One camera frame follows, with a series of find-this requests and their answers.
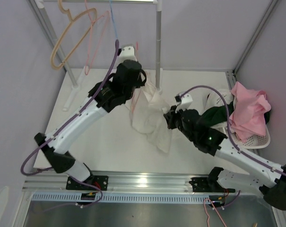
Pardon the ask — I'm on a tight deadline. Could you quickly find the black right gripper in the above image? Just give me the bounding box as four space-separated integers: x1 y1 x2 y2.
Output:
163 105 195 142

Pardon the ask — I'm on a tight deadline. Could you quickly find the green and white t shirt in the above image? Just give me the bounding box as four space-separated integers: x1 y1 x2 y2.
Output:
199 88 273 130

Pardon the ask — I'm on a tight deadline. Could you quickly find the pink t shirt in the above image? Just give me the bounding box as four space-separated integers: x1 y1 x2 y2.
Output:
230 82 271 142

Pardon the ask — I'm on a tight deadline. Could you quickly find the blue hanger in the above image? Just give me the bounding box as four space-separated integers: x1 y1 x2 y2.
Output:
109 0 119 40

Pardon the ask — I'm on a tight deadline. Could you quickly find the beige wooden hanger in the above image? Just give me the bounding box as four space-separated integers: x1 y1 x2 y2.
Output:
50 0 98 70

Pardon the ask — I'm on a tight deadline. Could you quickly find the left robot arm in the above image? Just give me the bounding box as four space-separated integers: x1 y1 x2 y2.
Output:
34 60 147 190

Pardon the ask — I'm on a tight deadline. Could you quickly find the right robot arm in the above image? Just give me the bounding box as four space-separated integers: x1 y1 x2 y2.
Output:
164 106 286 211

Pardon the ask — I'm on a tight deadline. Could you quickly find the white perforated basket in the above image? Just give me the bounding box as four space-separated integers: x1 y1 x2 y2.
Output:
231 127 271 149

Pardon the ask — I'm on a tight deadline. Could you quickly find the metal clothes rack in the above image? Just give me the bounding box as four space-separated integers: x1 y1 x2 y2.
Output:
33 0 164 112

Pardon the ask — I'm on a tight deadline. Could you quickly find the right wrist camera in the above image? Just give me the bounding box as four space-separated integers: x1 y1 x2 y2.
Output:
175 93 193 113

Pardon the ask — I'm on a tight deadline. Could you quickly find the pink cable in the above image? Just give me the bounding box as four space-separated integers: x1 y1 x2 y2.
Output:
203 198 228 227

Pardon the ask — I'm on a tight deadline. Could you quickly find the aluminium mounting rail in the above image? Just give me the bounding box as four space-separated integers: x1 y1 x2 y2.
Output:
22 168 282 204

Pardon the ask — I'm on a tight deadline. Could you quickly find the aluminium frame post right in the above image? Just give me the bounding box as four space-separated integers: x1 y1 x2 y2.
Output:
232 0 281 76

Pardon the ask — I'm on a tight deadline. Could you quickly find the aluminium frame post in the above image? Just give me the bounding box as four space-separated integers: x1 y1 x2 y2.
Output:
232 0 281 76
26 0 78 88

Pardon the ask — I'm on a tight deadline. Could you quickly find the aluminium frame post left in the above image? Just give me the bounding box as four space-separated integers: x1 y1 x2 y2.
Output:
26 0 78 88

